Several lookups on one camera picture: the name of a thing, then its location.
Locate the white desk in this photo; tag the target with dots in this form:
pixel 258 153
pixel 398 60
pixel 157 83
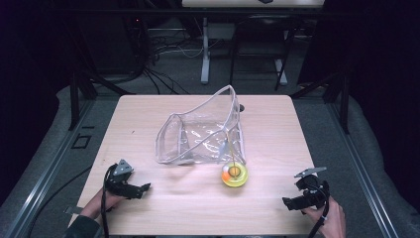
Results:
pixel 231 20

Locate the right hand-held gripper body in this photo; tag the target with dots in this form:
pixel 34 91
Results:
pixel 313 190

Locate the small orange ball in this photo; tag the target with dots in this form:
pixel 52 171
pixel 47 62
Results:
pixel 226 176

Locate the thin wooden stick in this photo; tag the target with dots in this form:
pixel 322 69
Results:
pixel 232 155

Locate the aluminium rail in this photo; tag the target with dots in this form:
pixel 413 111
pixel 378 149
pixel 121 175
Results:
pixel 363 172
pixel 43 178

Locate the black chair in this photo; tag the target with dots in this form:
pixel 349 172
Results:
pixel 261 46

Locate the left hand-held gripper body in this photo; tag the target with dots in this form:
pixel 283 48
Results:
pixel 119 180

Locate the clear plastic zipper bag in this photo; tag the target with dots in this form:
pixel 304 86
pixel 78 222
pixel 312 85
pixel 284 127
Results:
pixel 201 132

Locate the black metal stand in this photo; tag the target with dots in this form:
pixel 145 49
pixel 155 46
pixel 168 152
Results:
pixel 79 89
pixel 333 95

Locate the black table grommet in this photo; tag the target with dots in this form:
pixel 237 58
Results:
pixel 241 107

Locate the small white ball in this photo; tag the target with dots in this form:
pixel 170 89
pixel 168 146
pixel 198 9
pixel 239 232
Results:
pixel 226 169

